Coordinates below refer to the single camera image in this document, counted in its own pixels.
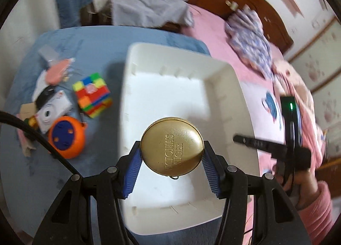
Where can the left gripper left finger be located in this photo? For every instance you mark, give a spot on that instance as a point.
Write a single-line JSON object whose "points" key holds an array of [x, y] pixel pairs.
{"points": [[131, 173]]}

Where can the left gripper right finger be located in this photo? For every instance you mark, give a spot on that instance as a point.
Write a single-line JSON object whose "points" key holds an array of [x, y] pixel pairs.
{"points": [[212, 173]]}

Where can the gold round tin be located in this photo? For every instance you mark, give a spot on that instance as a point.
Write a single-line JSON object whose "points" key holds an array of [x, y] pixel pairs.
{"points": [[172, 147]]}

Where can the orange round toy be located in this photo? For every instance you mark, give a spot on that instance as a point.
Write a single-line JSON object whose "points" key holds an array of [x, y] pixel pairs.
{"points": [[67, 136]]}

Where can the colourful Rubik's cube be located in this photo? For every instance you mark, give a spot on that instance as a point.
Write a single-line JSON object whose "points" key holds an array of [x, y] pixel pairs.
{"points": [[92, 94]]}

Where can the white boxed toy camera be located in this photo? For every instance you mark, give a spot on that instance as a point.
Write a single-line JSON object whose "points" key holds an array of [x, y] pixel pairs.
{"points": [[59, 105]]}

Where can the white plastic tray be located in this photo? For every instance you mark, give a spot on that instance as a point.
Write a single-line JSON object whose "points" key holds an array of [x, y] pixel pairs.
{"points": [[173, 100]]}

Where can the green perfume bottle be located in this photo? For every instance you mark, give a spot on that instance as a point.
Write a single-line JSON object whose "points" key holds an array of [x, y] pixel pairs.
{"points": [[32, 122]]}

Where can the black small box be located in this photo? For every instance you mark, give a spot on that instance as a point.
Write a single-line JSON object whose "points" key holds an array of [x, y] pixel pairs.
{"points": [[44, 96]]}

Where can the beige small box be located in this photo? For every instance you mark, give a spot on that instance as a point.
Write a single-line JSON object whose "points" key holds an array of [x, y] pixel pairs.
{"points": [[27, 110]]}

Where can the white plastic hook piece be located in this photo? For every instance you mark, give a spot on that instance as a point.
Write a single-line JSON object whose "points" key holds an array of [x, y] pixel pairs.
{"points": [[41, 84]]}

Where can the pink sleeve forearm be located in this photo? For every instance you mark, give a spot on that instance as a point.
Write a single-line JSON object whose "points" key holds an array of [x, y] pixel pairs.
{"points": [[317, 217]]}

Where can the person's right hand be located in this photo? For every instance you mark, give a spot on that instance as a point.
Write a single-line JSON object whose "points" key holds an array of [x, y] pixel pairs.
{"points": [[307, 183]]}

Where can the pink printed pillow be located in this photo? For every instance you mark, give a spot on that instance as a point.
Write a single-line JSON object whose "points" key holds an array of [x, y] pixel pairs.
{"points": [[265, 113]]}

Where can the peach bear quilt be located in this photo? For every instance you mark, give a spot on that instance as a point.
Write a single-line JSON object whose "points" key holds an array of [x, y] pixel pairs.
{"points": [[287, 82]]}

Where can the pink oval item in bag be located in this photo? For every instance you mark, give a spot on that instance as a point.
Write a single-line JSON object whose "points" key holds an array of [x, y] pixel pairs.
{"points": [[58, 71]]}

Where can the pink bed sheet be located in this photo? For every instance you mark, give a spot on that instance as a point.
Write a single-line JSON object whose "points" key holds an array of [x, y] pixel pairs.
{"points": [[210, 29]]}

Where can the clear blue card box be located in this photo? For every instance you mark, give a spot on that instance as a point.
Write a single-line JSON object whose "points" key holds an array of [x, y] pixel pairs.
{"points": [[49, 55]]}

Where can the purple floral blanket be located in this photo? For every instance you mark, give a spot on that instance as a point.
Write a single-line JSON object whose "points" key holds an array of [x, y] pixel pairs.
{"points": [[246, 37]]}

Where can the grey cloth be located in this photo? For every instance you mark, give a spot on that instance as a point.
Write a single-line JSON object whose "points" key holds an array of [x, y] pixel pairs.
{"points": [[150, 13]]}

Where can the dark wooden headboard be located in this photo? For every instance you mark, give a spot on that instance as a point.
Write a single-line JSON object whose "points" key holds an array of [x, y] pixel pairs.
{"points": [[274, 28]]}

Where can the small pink wall shelf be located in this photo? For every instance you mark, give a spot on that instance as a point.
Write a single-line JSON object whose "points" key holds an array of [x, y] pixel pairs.
{"points": [[293, 7]]}

